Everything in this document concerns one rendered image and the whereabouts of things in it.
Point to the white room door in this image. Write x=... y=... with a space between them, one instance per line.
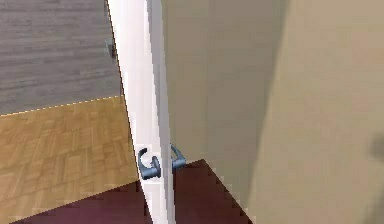
x=140 y=83

